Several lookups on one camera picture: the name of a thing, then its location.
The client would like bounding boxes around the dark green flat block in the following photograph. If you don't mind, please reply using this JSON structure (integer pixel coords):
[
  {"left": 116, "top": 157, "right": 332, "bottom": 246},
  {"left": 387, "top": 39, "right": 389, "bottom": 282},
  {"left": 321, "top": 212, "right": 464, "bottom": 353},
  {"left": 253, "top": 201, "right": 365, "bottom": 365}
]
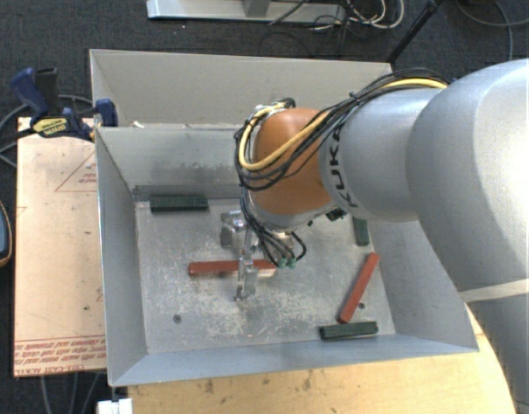
[
  {"left": 148, "top": 193, "right": 211, "bottom": 214},
  {"left": 318, "top": 321, "right": 380, "bottom": 342},
  {"left": 351, "top": 216, "right": 372, "bottom": 248}
]

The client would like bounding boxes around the grey metal bin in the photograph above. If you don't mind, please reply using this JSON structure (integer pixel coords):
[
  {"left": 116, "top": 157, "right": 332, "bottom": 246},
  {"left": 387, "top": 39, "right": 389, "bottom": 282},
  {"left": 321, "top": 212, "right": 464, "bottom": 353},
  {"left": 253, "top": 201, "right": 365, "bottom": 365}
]
[{"left": 89, "top": 48, "right": 481, "bottom": 388}]

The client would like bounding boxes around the brown cardboard board, red print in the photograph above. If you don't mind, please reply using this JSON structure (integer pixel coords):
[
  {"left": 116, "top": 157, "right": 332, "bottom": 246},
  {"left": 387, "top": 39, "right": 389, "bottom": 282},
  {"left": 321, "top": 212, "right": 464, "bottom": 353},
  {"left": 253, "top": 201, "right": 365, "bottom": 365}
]
[{"left": 12, "top": 116, "right": 108, "bottom": 379}]

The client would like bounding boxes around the red-brown flat block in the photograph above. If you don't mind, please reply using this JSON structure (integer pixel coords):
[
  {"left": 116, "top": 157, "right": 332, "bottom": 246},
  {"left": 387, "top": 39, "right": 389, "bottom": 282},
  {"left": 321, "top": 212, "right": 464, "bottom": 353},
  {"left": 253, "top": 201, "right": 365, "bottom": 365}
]
[
  {"left": 337, "top": 252, "right": 381, "bottom": 325},
  {"left": 187, "top": 259, "right": 278, "bottom": 279}
]

